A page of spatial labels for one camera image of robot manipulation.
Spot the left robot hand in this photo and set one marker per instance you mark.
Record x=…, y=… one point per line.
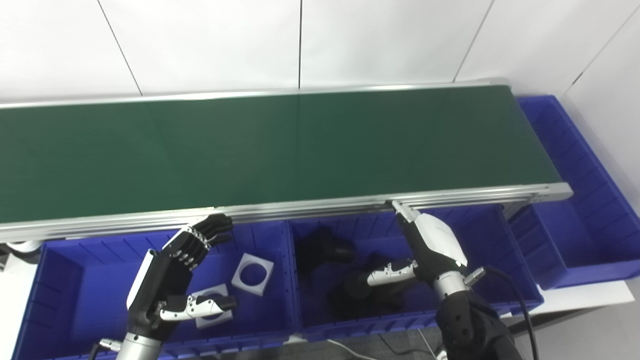
x=160, y=285

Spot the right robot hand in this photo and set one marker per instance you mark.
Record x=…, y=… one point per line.
x=437, y=245

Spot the black cylinder block part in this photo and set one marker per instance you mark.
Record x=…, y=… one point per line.
x=320, y=247
x=360, y=300

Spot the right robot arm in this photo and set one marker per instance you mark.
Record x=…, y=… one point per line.
x=470, y=325

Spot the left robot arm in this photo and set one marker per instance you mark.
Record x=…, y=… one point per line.
x=137, y=347

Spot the blue bin with black parts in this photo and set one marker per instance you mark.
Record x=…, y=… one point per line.
x=500, y=260

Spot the white square part with hole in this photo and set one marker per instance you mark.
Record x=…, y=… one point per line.
x=240, y=281
x=215, y=321

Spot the blue bin with white parts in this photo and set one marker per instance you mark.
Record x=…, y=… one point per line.
x=80, y=290

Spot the green conveyor belt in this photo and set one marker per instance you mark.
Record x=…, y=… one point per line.
x=275, y=150
x=300, y=209

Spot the empty blue bin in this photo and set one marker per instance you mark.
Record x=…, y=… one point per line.
x=580, y=235

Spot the white round object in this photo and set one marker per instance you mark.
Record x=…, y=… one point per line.
x=25, y=246

